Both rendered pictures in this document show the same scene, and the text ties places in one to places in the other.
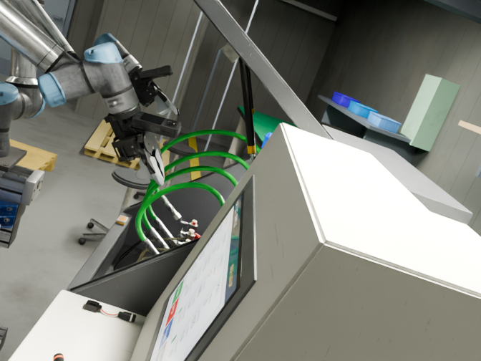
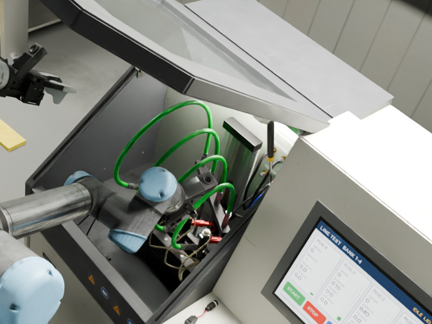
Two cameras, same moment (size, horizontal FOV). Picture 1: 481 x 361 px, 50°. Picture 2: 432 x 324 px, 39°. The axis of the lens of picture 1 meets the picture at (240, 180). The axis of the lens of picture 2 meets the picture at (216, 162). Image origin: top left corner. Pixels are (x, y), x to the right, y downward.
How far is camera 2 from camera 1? 1.37 m
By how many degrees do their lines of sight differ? 50
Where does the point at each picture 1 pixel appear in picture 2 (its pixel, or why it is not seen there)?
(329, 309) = not seen: outside the picture
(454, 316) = not seen: outside the picture
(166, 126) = (209, 187)
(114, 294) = (191, 299)
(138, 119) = (188, 198)
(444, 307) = not seen: outside the picture
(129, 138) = (181, 213)
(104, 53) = (171, 188)
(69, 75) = (148, 223)
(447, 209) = (382, 105)
